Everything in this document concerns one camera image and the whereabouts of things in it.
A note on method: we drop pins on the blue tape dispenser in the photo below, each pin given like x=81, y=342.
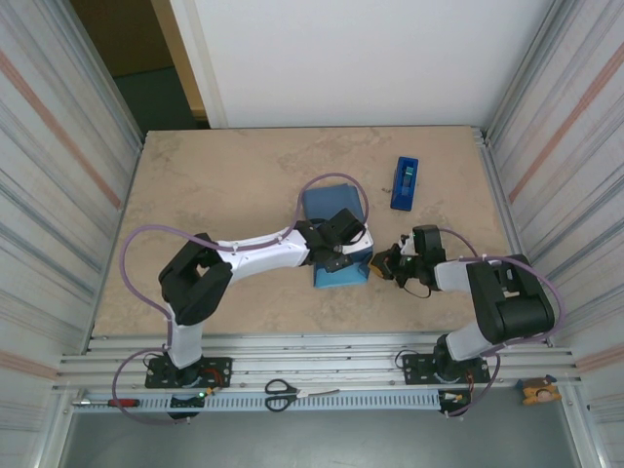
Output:
x=405, y=183

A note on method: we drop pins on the blue cloth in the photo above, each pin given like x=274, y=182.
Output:
x=331, y=200

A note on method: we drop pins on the white door frame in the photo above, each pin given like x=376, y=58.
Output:
x=200, y=63

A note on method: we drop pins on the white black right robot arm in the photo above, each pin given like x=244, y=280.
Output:
x=512, y=297

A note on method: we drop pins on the aluminium frame rails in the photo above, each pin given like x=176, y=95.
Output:
x=317, y=351

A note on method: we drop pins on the small yellow toy figure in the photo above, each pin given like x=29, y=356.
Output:
x=538, y=390

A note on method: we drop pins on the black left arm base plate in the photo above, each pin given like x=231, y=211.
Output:
x=217, y=370

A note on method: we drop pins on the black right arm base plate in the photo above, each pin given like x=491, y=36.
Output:
x=414, y=368

